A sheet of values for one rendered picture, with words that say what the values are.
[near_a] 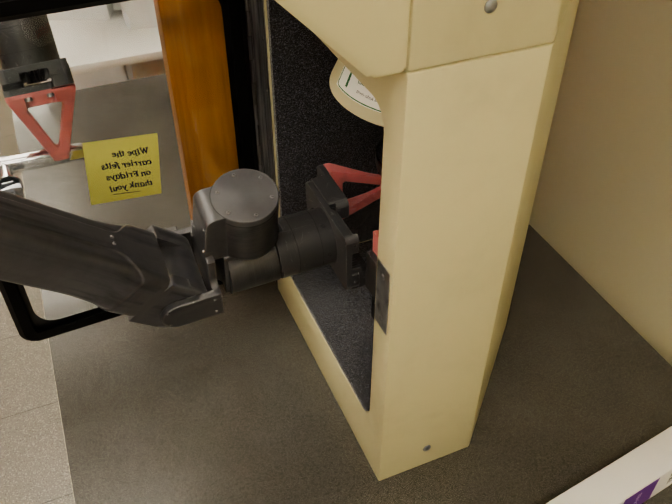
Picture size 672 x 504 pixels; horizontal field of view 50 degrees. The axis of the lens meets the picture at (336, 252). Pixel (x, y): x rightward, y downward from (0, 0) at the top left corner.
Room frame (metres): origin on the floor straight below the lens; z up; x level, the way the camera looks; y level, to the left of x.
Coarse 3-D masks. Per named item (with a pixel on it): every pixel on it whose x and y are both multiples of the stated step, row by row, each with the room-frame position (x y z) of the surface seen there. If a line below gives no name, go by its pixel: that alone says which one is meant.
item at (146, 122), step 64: (192, 0) 0.67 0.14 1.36; (0, 64) 0.59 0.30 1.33; (64, 64) 0.61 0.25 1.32; (128, 64) 0.64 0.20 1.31; (192, 64) 0.66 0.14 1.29; (0, 128) 0.58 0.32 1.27; (64, 128) 0.61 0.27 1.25; (128, 128) 0.63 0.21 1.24; (192, 128) 0.66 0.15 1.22; (64, 192) 0.60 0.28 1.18; (128, 192) 0.63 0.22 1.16; (192, 192) 0.65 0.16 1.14
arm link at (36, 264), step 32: (0, 192) 0.41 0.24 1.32; (0, 224) 0.38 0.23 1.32; (32, 224) 0.40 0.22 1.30; (64, 224) 0.42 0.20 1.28; (96, 224) 0.45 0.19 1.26; (128, 224) 0.47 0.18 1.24; (0, 256) 0.37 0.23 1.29; (32, 256) 0.38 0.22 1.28; (64, 256) 0.40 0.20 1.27; (96, 256) 0.41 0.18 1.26; (128, 256) 0.43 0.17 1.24; (160, 256) 0.46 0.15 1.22; (192, 256) 0.49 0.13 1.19; (64, 288) 0.40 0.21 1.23; (96, 288) 0.41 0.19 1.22; (128, 288) 0.42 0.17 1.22; (160, 288) 0.43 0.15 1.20; (192, 288) 0.45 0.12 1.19; (160, 320) 0.44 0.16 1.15
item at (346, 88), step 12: (336, 72) 0.57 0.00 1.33; (348, 72) 0.55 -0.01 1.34; (336, 84) 0.56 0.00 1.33; (348, 84) 0.54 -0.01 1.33; (360, 84) 0.53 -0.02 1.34; (336, 96) 0.55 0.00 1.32; (348, 96) 0.54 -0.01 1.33; (360, 96) 0.53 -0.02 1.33; (372, 96) 0.52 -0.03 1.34; (348, 108) 0.53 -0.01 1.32; (360, 108) 0.52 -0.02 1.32; (372, 108) 0.51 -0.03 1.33; (372, 120) 0.51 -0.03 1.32
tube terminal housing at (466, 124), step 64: (448, 0) 0.42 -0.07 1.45; (512, 0) 0.44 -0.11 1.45; (576, 0) 0.60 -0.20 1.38; (448, 64) 0.43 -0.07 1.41; (512, 64) 0.44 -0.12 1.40; (384, 128) 0.44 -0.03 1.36; (448, 128) 0.43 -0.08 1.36; (512, 128) 0.45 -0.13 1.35; (384, 192) 0.43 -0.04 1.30; (448, 192) 0.43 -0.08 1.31; (512, 192) 0.45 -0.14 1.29; (384, 256) 0.43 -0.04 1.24; (448, 256) 0.43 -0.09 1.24; (512, 256) 0.50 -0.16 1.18; (448, 320) 0.44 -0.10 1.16; (384, 384) 0.41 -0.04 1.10; (448, 384) 0.44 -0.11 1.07; (384, 448) 0.41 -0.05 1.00; (448, 448) 0.44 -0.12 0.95
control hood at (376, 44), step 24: (288, 0) 0.38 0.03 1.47; (312, 0) 0.39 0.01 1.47; (336, 0) 0.39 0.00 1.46; (360, 0) 0.40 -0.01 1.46; (384, 0) 0.41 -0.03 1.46; (408, 0) 0.41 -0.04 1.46; (312, 24) 0.39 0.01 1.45; (336, 24) 0.39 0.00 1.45; (360, 24) 0.40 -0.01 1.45; (384, 24) 0.41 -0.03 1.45; (408, 24) 0.41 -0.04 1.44; (336, 48) 0.40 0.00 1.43; (360, 48) 0.40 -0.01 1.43; (384, 48) 0.41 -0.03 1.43; (384, 72) 0.41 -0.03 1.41
